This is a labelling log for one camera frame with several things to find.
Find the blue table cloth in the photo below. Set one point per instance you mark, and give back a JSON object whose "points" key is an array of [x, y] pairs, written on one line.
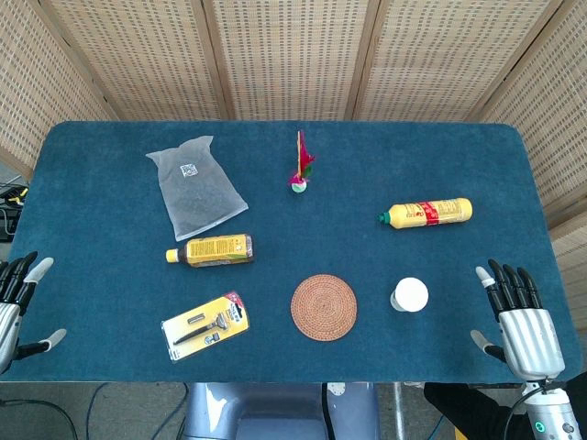
{"points": [[284, 256]]}

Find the round woven rattan coaster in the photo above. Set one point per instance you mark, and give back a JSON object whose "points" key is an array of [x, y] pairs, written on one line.
{"points": [[324, 307]]}

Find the black power strip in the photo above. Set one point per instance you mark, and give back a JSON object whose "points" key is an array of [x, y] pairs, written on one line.
{"points": [[8, 220]]}

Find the yellow squeeze bottle green cap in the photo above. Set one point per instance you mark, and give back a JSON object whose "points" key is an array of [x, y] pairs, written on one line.
{"points": [[428, 213]]}

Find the translucent plastic zip bag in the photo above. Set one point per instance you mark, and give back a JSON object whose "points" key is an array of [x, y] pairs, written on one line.
{"points": [[195, 188]]}

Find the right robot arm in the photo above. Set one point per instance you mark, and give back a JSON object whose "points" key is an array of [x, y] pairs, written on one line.
{"points": [[552, 410]]}

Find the white round container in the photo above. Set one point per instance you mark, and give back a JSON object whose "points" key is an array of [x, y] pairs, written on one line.
{"points": [[409, 295]]}

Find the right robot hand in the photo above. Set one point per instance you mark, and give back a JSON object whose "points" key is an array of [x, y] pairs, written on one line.
{"points": [[527, 334]]}

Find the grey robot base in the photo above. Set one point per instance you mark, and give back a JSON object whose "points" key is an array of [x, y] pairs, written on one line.
{"points": [[280, 411]]}

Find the feather shuttlecock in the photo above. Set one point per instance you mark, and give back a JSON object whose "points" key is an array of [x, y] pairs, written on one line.
{"points": [[301, 167]]}

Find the woven folding screen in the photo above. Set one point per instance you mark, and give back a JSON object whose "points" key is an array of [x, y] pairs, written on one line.
{"points": [[293, 59]]}

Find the razor in yellow blister pack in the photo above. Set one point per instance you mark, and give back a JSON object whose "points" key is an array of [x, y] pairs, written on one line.
{"points": [[205, 326]]}

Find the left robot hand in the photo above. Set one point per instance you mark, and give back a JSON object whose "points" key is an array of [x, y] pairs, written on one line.
{"points": [[9, 316]]}

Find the tea bottle yellow label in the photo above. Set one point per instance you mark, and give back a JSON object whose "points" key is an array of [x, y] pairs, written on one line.
{"points": [[213, 250]]}

